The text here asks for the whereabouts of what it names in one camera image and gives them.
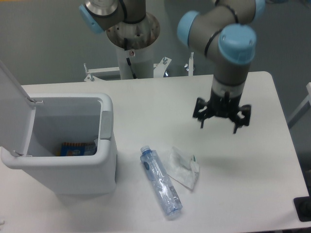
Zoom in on black object at edge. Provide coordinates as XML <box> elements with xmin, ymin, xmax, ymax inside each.
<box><xmin>294</xmin><ymin>196</ymin><xmax>311</xmax><ymax>222</ymax></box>

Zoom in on white clamp with bolt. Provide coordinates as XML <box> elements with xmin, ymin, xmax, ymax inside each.
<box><xmin>184</xmin><ymin>51</ymin><xmax>195</xmax><ymax>76</ymax></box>

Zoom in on white bracket with bolt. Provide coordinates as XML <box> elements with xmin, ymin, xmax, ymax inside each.
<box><xmin>154</xmin><ymin>57</ymin><xmax>172</xmax><ymax>78</ymax></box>

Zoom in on white plastic bag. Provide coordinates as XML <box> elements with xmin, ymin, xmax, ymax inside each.
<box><xmin>164</xmin><ymin>147</ymin><xmax>200</xmax><ymax>190</ymax></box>

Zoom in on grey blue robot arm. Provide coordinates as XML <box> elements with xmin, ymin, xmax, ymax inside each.
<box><xmin>79</xmin><ymin>0</ymin><xmax>265</xmax><ymax>129</ymax></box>

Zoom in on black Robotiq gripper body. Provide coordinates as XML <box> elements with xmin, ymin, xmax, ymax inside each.
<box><xmin>207</xmin><ymin>89</ymin><xmax>242</xmax><ymax>119</ymax></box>

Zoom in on white trash can lid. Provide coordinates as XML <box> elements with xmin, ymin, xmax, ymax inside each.
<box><xmin>0</xmin><ymin>63</ymin><xmax>35</xmax><ymax>156</ymax></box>

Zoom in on black cable on pedestal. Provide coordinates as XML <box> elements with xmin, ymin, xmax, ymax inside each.
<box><xmin>123</xmin><ymin>37</ymin><xmax>137</xmax><ymax>80</ymax></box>

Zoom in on white frame at right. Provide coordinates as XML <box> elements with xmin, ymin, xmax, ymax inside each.
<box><xmin>287</xmin><ymin>83</ymin><xmax>311</xmax><ymax>129</ymax></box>

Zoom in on clear plastic water bottle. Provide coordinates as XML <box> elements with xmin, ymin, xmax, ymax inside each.
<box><xmin>140</xmin><ymin>146</ymin><xmax>183</xmax><ymax>219</ymax></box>

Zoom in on white plastic trash can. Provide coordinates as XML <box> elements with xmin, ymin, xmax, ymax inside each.
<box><xmin>0</xmin><ymin>93</ymin><xmax>117</xmax><ymax>195</ymax></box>

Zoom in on blue orange snack package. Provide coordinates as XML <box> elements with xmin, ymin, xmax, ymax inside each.
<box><xmin>56</xmin><ymin>142</ymin><xmax>97</xmax><ymax>156</ymax></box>

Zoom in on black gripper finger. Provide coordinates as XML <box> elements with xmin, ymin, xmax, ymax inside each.
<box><xmin>233</xmin><ymin>104</ymin><xmax>252</xmax><ymax>134</ymax></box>
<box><xmin>192</xmin><ymin>98</ymin><xmax>211</xmax><ymax>129</ymax></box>

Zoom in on white metal frame bracket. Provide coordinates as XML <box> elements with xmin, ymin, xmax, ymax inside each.
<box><xmin>84</xmin><ymin>63</ymin><xmax>121</xmax><ymax>82</ymax></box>

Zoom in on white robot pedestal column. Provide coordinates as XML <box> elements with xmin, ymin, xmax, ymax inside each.
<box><xmin>106</xmin><ymin>12</ymin><xmax>161</xmax><ymax>80</ymax></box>

